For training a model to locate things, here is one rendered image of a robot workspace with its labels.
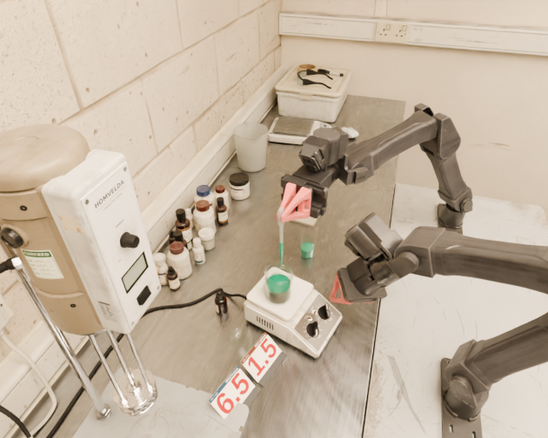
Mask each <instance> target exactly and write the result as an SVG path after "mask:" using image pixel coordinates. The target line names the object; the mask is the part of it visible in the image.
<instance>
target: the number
mask: <svg viewBox="0 0 548 438"><path fill-rule="evenodd" d="M251 386H252V384H251V383H250V381H249V380H248V379H247V378H246V377H245V376H244V374H243V373H242V372H241V371H240V369H239V370H238V371H237V372H236V374H234V376H233V377H232V378H231V380H230V381H229V382H228V383H227V384H226V386H225V387H224V388H223V390H222V391H221V392H220V393H219V394H218V396H217V397H216V398H215V400H214V401H213V402H212V403H213V404H214V406H215V407H216V408H217V409H218V410H219V412H220V413H221V414H222V415H223V416H224V418H226V417H227V415H228V414H229V413H230V412H231V410H232V409H233V408H234V407H235V406H236V404H237V403H238V402H241V400H242V399H243V398H244V396H245V395H246V393H247V392H248V391H249V389H250V388H251Z"/></svg>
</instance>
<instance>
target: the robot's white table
mask: <svg viewBox="0 0 548 438"><path fill-rule="evenodd" d="M472 202H473V206H472V207H473V210H472V211H470V212H468V213H465V216H464V220H463V235H464V236H471V237H476V238H481V239H487V240H494V241H501V242H515V243H522V244H530V245H541V246H548V222H547V219H546V216H545V212H544V210H543V209H542V207H541V206H537V205H531V204H526V203H521V202H511V201H505V200H499V199H494V198H489V197H483V196H473V198H472ZM439 203H444V204H446V202H444V201H443V200H442V199H440V198H439V195H438V189H430V188H425V187H419V186H414V185H409V184H402V183H397V182H396V185H395V189H394V195H393V202H392V208H391V221H390V229H391V231H393V230H394V229H395V230H396V231H397V233H398V234H399V235H400V236H401V237H402V238H403V239H405V238H406V237H407V236H408V235H409V234H410V233H411V232H412V231H413V230H414V229H415V228H416V227H418V226H430V227H438V204H439ZM385 289H386V292H387V296H386V297H385V298H383V299H382V298H380V301H379V308H378V320H377V327H376V334H375V341H374V347H373V354H372V361H371V373H370V380H369V387H368V394H367V400H366V407H365V414H364V426H363V433H362V438H442V408H441V363H440V362H441V361H442V359H443V358H444V357H446V358H450V359H451V358H452V357H453V356H454V354H455V352H456V351H457V349H458V347H459V346H460V345H461V344H463V343H465V342H468V341H470V340H472V339H475V340H476V341H477V342H478V341H480V340H487V339H490V338H492V337H494V336H497V335H501V334H503V333H504V332H507V331H509V330H511V329H514V328H516V327H518V326H520V325H522V324H525V323H527V322H529V321H531V320H534V319H536V318H538V317H540V316H541V315H543V314H545V313H547V312H548V295H547V294H544V293H540V292H537V291H535V290H531V289H525V288H521V287H517V286H512V285H508V284H503V283H499V282H491V281H486V280H482V279H477V278H471V277H465V276H457V275H451V276H445V275H434V277H433V278H430V277H425V276H421V275H413V274H409V275H407V276H405V277H403V278H401V279H399V280H398V281H396V282H394V283H392V284H391V285H389V286H387V287H385ZM480 416H481V425H482V435H483V438H548V362H547V363H544V364H541V365H538V366H536V367H533V368H528V369H525V370H522V371H519V372H517V373H515V374H512V375H508V376H506V377H505V378H503V379H502V380H501V381H499V382H497V383H494V384H492V386H491V390H490V391H489V398H488V400H487V402H486V403H485V405H484V406H483V407H482V409H481V414H480Z"/></svg>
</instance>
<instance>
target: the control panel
mask: <svg viewBox="0 0 548 438"><path fill-rule="evenodd" d="M325 304H327V305H328V307H329V310H330V312H331V317H330V318H329V319H327V320H324V319H322V318H321V317H320V316H319V314H318V309H319V308H320V307H322V306H323V305H325ZM313 310H315V311H316V314H313ZM309 316H310V317H311V320H310V319H309ZM340 316H341V315H340V314H339V313H338V312H337V311H336V310H335V309H334V308H333V307H332V306H331V305H330V304H329V303H328V302H327V301H326V300H325V299H324V298H323V297H322V296H321V295H320V294H318V295H317V297H316V298H315V300H314V301H313V303H312V304H311V305H310V307H309V308H308V309H307V311H306V312H305V313H304V315H303V317H302V318H301V319H300V321H299V322H298V324H297V325H296V327H295V328H294V329H295V330H296V331H297V332H298V333H299V334H300V335H301V336H302V337H303V338H304V339H305V340H306V341H307V342H308V343H309V344H310V345H311V346H312V347H313V348H314V349H315V350H316V351H319V350H320V348H321V347H322V345H323V344H324V341H325V340H326V338H327V337H328V335H329V333H330V332H331V331H332V329H333V327H334V326H335V324H336V322H337V320H338V319H339V317H340ZM315 321H317V322H318V328H319V335H318V336H317V337H311V336H309V335H308V333H307V331H306V327H307V325H308V324H309V323H312V322H315Z"/></svg>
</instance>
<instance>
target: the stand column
mask: <svg viewBox="0 0 548 438"><path fill-rule="evenodd" d="M0 251H1V253H2V255H3V257H4V259H5V260H7V259H9V258H11V257H12V256H15V255H16V254H17V253H16V252H15V250H14V249H13V248H10V247H8V246H7V245H5V244H4V243H3V242H2V241H1V240H0ZM12 271H13V273H14V275H15V276H16V278H17V280H18V281H19V283H20V284H21V286H22V287H23V290H24V291H25V293H26V295H27V296H28V297H29V299H30V301H31V303H32V304H33V306H34V307H35V309H36V311H37V313H38V314H39V315H40V317H41V319H42V320H43V323H44V324H45V326H46V327H47V329H48V330H49V331H50V334H51V335H52V337H53V339H54V340H55V342H56V344H57V346H58V347H59V348H60V350H61V351H62V353H63V355H64V357H65V359H66V360H67V362H68V363H69V364H70V366H71V368H72V370H73V371H74V373H75V375H76V376H77V379H78V380H79V381H80V383H81V384H82V386H83V387H84V390H85V391H86V393H87V395H88V396H89V397H90V399H91V401H92V403H93V404H94V406H95V407H96V409H97V410H96V412H95V413H96V415H97V419H98V420H100V421H103V420H105V419H107V418H108V417H109V416H110V414H111V408H110V407H109V406H108V404H104V403H103V401H102V399H101V398H100V396H99V394H98V392H97V391H96V389H95V387H94V386H93V384H92V382H91V380H90V378H89V376H88V375H87V374H86V372H85V370H84V368H83V366H82V364H81V362H80V361H79V360H78V358H77V356H76V354H75V352H74V351H73V349H72V347H71V345H70V344H69V342H68V340H67V339H66V337H65V335H64V333H63V331H62V330H61V329H59V328H58V327H57V326H56V325H55V324H54V323H53V321H52V320H51V319H50V316H49V315H48V313H47V311H46V309H45V308H44V306H43V304H42V303H41V301H40V299H39V298H38V297H37V295H36V292H35V290H34V289H33V288H32V286H31V284H30V276H29V275H28V273H27V271H26V269H25V268H21V269H13V270H12Z"/></svg>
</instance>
